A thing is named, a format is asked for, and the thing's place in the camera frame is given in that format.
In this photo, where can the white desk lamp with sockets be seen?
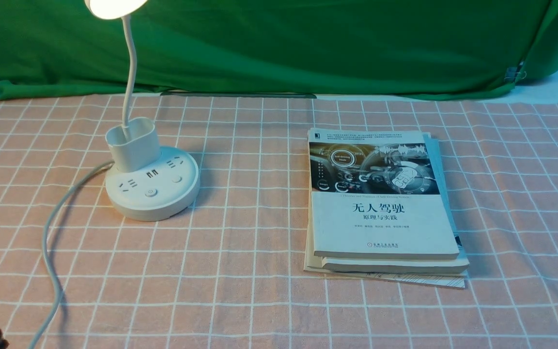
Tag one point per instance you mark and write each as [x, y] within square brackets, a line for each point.
[147, 182]

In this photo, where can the pink checkered tablecloth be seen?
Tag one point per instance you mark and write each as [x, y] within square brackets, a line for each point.
[228, 273]

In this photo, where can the bottom paper booklet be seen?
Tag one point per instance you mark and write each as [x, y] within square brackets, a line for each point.
[434, 252]

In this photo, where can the white self-driving textbook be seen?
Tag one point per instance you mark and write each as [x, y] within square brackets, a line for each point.
[380, 213]

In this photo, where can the green backdrop cloth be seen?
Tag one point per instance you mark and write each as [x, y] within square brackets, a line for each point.
[439, 50]

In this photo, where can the silver binder clip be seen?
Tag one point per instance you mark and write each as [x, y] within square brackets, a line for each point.
[515, 73]

